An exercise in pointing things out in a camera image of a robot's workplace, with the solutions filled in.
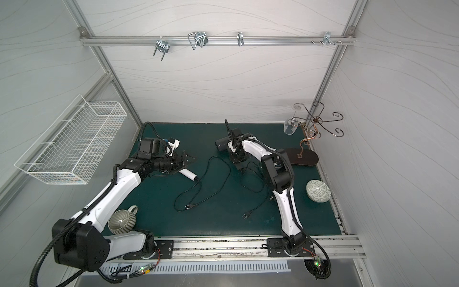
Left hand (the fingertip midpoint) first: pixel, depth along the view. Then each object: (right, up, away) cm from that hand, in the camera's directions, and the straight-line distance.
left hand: (192, 162), depth 77 cm
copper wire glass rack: (+55, +17, +3) cm, 58 cm away
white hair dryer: (-6, -8, +18) cm, 20 cm away
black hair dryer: (+12, +8, +27) cm, 30 cm away
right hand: (+20, -1, +24) cm, 31 cm away
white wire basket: (-45, +6, -9) cm, 47 cm away
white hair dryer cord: (-3, -22, +7) cm, 23 cm away
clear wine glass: (+50, +18, +18) cm, 56 cm away
